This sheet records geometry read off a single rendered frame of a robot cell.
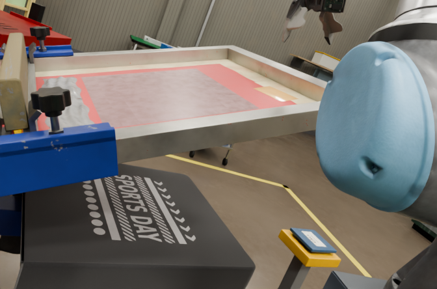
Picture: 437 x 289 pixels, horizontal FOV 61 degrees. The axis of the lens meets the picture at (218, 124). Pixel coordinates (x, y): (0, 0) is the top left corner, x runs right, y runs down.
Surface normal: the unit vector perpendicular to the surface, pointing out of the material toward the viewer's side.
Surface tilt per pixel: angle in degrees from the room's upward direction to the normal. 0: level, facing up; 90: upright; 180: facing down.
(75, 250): 0
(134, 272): 90
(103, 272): 90
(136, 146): 90
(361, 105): 97
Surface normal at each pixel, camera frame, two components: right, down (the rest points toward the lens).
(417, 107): 0.16, -0.17
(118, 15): 0.26, 0.31
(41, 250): 0.37, -0.91
